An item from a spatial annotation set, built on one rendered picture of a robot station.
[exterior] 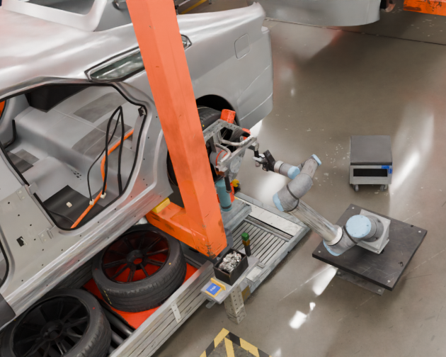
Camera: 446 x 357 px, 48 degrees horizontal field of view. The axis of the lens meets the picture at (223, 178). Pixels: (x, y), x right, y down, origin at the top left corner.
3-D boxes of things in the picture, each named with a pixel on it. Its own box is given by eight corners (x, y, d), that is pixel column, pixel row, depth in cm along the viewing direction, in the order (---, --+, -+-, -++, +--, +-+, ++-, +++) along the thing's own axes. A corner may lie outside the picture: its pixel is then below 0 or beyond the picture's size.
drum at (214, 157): (221, 158, 384) (219, 143, 375) (243, 166, 371) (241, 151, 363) (209, 168, 376) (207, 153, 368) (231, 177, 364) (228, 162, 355)
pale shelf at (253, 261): (241, 251, 355) (241, 248, 353) (260, 261, 345) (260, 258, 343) (200, 292, 333) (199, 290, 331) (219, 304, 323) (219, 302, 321)
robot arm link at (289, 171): (297, 181, 355) (291, 178, 347) (283, 176, 363) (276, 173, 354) (302, 168, 355) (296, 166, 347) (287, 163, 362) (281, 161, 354)
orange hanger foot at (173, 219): (163, 210, 388) (151, 175, 367) (212, 236, 358) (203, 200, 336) (147, 222, 380) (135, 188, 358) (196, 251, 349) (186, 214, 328)
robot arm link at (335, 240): (359, 247, 338) (291, 193, 299) (338, 261, 345) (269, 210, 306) (352, 231, 350) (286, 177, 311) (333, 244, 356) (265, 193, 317)
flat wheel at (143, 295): (130, 236, 408) (122, 215, 393) (202, 253, 381) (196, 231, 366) (83, 299, 364) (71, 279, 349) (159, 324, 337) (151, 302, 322)
